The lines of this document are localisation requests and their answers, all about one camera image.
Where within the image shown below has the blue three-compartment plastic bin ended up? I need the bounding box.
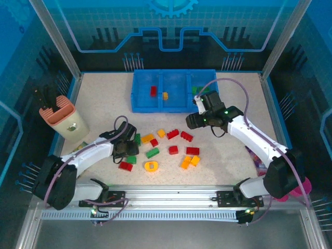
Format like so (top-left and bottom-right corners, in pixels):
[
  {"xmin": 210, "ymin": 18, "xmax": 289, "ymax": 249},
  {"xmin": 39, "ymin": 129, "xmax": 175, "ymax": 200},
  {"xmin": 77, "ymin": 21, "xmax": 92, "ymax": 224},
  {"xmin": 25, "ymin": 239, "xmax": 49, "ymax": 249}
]
[{"xmin": 130, "ymin": 68, "xmax": 218, "ymax": 114}]

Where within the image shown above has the purple snack bag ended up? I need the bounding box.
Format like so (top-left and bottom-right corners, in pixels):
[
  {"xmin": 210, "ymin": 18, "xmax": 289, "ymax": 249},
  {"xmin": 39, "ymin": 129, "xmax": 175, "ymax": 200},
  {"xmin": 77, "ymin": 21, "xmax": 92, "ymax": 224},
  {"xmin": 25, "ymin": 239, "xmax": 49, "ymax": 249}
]
[{"xmin": 245, "ymin": 145, "xmax": 268, "ymax": 177}]

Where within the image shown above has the pink beige knife holder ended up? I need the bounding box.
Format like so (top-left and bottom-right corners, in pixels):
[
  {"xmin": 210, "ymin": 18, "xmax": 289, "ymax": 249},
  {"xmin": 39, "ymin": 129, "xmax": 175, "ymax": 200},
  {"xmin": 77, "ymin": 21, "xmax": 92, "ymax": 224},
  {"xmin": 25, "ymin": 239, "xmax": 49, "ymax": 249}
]
[{"xmin": 38, "ymin": 95, "xmax": 91, "ymax": 143}]

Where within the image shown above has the grey metal sheet shelf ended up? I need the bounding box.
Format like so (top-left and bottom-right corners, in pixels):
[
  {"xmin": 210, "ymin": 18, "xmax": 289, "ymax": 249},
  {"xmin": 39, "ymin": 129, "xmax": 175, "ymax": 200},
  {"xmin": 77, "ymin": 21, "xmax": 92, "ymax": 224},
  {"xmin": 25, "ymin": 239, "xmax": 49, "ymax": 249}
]
[{"xmin": 15, "ymin": 219, "xmax": 325, "ymax": 249}]

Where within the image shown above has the pink plastic cup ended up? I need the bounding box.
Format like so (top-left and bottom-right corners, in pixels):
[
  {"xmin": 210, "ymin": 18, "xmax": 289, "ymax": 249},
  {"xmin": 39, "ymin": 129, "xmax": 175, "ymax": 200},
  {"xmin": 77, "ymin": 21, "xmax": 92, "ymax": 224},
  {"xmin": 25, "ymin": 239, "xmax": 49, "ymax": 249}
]
[{"xmin": 272, "ymin": 177, "xmax": 312, "ymax": 203}]

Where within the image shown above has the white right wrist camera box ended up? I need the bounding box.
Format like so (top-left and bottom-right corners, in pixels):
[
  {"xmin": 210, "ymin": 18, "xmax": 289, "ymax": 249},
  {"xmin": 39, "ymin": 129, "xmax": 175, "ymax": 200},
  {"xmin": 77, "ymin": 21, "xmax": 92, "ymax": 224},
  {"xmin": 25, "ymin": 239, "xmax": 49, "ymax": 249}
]
[{"xmin": 193, "ymin": 94, "xmax": 208, "ymax": 115}]

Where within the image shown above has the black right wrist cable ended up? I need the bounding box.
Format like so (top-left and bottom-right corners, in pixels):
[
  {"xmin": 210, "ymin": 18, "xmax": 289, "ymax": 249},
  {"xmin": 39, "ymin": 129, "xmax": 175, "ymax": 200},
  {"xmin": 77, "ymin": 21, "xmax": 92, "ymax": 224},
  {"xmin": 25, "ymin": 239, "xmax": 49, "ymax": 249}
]
[{"xmin": 210, "ymin": 126, "xmax": 227, "ymax": 139}]

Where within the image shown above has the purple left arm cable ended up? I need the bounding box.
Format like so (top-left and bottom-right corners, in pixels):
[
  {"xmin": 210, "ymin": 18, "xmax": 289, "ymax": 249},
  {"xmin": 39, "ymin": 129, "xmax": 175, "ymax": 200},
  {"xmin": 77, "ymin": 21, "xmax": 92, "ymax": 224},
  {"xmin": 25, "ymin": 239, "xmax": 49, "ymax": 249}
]
[{"xmin": 43, "ymin": 115, "xmax": 130, "ymax": 225}]

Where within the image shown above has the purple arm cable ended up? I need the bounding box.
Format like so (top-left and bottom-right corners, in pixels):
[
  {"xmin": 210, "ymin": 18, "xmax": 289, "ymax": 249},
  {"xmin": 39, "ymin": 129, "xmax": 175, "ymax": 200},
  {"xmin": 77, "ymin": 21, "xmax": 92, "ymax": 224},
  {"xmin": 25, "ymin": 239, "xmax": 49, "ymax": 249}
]
[
  {"xmin": 43, "ymin": 115, "xmax": 130, "ymax": 225},
  {"xmin": 198, "ymin": 77, "xmax": 311, "ymax": 225}
]

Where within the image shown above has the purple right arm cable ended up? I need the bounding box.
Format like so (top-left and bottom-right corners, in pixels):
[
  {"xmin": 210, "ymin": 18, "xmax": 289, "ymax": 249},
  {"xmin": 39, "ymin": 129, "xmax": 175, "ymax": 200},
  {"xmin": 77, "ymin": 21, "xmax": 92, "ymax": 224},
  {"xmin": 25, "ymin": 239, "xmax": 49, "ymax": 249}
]
[{"xmin": 198, "ymin": 77, "xmax": 311, "ymax": 225}]

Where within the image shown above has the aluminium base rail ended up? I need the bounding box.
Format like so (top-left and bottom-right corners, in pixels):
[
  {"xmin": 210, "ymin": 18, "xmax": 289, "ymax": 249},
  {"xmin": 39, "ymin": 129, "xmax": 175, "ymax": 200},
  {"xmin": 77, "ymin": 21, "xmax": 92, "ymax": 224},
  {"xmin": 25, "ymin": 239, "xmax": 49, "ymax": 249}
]
[{"xmin": 31, "ymin": 184, "xmax": 309, "ymax": 211}]

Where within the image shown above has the white slotted cable duct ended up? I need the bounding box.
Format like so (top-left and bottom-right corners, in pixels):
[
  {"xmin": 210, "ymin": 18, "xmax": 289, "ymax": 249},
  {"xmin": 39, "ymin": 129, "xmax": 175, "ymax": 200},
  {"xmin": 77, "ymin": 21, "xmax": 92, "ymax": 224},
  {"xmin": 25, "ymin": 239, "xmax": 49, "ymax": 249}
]
[{"xmin": 40, "ymin": 209, "xmax": 239, "ymax": 222}]

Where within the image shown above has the black handled knife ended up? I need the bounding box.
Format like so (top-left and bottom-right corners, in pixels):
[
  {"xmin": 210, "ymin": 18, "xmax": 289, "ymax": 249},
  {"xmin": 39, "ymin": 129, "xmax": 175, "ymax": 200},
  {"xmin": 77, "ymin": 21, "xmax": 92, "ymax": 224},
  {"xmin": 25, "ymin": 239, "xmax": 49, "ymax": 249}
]
[
  {"xmin": 43, "ymin": 84, "xmax": 61, "ymax": 115},
  {"xmin": 34, "ymin": 89, "xmax": 48, "ymax": 109}
]

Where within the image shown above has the aluminium frame post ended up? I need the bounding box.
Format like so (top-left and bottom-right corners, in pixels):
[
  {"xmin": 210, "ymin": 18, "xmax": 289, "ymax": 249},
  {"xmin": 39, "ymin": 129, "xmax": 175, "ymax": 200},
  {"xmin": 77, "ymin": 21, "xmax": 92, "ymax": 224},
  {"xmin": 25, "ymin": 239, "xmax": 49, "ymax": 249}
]
[
  {"xmin": 260, "ymin": 0, "xmax": 314, "ymax": 80},
  {"xmin": 28, "ymin": 0, "xmax": 84, "ymax": 80}
]

